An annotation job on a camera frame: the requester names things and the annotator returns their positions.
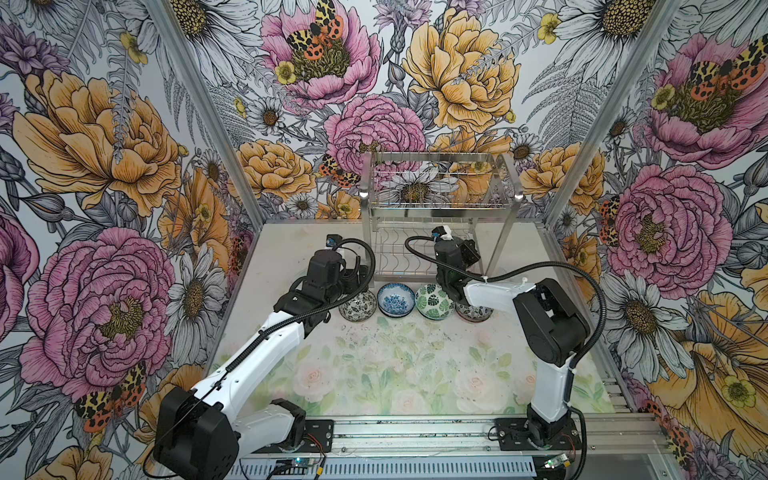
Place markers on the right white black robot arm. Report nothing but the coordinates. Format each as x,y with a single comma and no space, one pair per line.
555,330

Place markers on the dark leaf pattern bowl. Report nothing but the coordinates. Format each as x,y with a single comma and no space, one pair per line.
473,314

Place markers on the blue floral bowl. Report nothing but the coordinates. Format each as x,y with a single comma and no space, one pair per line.
396,300

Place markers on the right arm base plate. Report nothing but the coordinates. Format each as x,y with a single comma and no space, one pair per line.
522,434

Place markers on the right green circuit board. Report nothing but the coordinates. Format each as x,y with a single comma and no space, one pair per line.
550,463

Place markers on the steel two-tier dish rack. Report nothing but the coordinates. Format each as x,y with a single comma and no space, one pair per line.
403,194

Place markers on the green leaf pattern bowl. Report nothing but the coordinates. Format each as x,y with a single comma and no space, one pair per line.
433,303

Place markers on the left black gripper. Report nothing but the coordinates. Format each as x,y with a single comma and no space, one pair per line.
352,287

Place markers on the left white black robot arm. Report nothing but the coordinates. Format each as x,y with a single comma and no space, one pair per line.
200,434

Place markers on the right aluminium frame post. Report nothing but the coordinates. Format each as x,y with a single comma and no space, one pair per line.
660,18

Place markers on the white vented cable duct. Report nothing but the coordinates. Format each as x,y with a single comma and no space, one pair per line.
515,467

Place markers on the green circuit board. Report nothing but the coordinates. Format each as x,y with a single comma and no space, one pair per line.
550,463
294,463

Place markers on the left aluminium frame post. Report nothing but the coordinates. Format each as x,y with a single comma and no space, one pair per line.
171,34

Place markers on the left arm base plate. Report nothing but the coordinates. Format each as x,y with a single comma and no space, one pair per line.
312,435

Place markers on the aluminium front rail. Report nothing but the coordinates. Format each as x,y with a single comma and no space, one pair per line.
467,435

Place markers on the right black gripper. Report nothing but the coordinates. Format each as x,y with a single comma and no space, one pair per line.
469,247

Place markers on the left green circuit board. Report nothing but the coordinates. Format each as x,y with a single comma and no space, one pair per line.
294,463

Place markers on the aluminium frame post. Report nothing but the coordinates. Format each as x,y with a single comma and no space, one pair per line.
171,34
660,18

